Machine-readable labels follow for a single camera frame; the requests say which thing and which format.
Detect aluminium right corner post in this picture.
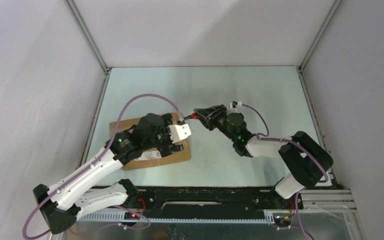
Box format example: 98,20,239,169
297,0,343,73

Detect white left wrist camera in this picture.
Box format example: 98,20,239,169
168,123,192,143

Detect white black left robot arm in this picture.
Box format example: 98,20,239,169
33,113,179,234

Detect red black utility knife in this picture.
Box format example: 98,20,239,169
183,112,205,122

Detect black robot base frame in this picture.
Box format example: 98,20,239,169
79,178,339,230

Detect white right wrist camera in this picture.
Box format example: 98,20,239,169
229,100,243,109

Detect aluminium left corner post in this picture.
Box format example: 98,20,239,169
64,0,110,74

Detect aluminium corner post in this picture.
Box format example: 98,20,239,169
297,0,343,73
64,0,110,74

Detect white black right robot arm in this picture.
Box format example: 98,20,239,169
187,101,334,209

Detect brown cardboard express box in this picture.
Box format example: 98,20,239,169
109,112,191,171

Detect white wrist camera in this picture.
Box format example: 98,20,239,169
229,100,243,109
168,123,192,143

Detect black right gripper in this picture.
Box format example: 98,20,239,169
194,105,237,143

